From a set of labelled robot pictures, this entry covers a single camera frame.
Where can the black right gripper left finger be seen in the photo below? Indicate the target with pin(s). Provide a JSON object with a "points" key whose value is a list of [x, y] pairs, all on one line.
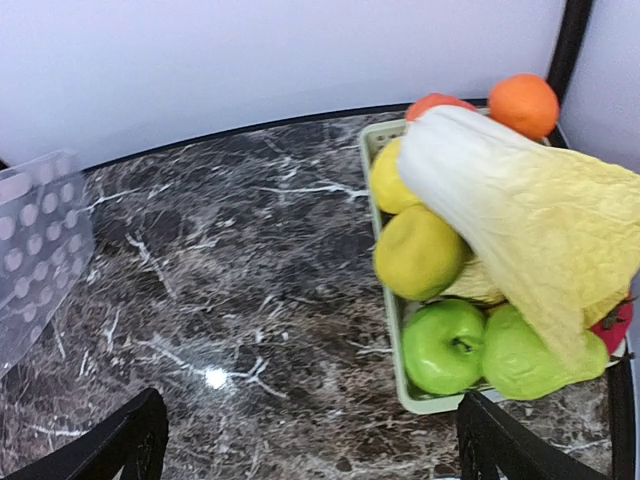
{"points": [[128, 444]]}

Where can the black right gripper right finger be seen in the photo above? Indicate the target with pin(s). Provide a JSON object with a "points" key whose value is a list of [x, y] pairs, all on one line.
{"points": [[492, 444]]}

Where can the clear dotted zip top bag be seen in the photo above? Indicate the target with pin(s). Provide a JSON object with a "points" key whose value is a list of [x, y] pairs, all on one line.
{"points": [[46, 243]]}

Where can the napa cabbage toy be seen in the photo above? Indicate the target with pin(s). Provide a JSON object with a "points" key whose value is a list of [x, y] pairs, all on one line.
{"points": [[557, 230]]}

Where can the green wrinkled fruit toy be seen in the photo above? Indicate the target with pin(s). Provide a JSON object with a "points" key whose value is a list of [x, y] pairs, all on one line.
{"points": [[517, 363]]}

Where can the green apple toy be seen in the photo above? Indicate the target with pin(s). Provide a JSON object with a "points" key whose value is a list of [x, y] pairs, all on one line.
{"points": [[442, 346]]}

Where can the red tomato toy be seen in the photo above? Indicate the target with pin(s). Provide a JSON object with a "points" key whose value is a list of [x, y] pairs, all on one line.
{"points": [[613, 327]]}

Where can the yellow round fruit toy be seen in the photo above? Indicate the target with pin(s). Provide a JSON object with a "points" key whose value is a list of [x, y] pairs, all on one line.
{"points": [[418, 255]]}

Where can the yellow lemon toy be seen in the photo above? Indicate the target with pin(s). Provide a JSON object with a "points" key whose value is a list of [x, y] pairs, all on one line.
{"points": [[389, 191]]}

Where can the green perforated plastic basket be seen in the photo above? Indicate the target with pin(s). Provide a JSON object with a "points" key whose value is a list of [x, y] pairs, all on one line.
{"points": [[473, 285]]}

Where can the orange tangerine toy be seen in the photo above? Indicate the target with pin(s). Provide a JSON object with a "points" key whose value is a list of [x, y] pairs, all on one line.
{"points": [[525, 103]]}

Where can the orange pumpkin toy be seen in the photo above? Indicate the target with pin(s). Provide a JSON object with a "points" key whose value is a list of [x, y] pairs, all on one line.
{"points": [[417, 109]]}

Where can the black corner frame post right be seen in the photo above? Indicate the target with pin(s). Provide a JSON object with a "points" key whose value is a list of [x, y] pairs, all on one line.
{"points": [[568, 45]]}

